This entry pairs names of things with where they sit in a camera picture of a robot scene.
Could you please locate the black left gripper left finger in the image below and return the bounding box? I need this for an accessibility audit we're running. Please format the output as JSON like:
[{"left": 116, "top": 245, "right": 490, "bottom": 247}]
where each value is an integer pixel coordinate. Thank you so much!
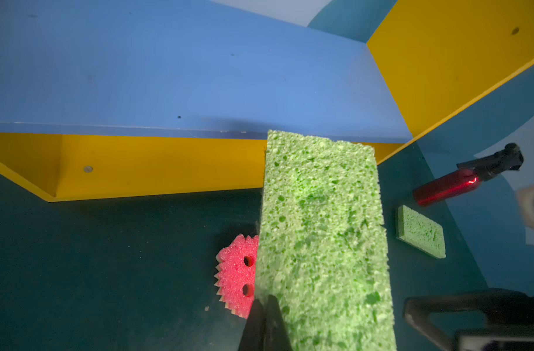
[{"left": 238, "top": 299, "right": 265, "bottom": 351}]

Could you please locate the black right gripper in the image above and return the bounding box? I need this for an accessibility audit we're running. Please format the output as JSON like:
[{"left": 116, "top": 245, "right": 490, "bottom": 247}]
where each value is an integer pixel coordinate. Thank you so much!
[{"left": 403, "top": 288, "right": 534, "bottom": 350}]

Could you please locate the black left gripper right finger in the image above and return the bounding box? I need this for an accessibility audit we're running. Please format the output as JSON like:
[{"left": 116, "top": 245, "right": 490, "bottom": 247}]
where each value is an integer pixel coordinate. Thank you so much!
[{"left": 263, "top": 295, "right": 293, "bottom": 351}]

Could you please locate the green sponge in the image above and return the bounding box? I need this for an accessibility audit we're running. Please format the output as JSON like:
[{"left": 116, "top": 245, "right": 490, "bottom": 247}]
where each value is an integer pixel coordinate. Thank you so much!
[
  {"left": 396, "top": 206, "right": 446, "bottom": 259},
  {"left": 255, "top": 131, "right": 396, "bottom": 350}
]

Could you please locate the yellow shelf with coloured boards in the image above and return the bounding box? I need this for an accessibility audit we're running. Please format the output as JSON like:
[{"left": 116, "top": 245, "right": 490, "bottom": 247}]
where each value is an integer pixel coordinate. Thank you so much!
[{"left": 0, "top": 1, "right": 534, "bottom": 202}]

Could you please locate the pink smiley sponge centre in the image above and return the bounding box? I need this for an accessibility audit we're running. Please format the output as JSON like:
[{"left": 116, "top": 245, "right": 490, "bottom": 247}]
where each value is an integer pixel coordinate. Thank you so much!
[{"left": 214, "top": 234, "right": 260, "bottom": 319}]

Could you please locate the green sponge by extinguisher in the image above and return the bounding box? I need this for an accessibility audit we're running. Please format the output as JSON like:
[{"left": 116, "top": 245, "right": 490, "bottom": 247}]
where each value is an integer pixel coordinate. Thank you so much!
[{"left": 396, "top": 206, "right": 446, "bottom": 259}]

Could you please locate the red toy fire extinguisher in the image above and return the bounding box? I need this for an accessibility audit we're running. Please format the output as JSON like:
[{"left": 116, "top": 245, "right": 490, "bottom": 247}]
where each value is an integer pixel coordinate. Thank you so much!
[{"left": 412, "top": 143, "right": 524, "bottom": 207}]

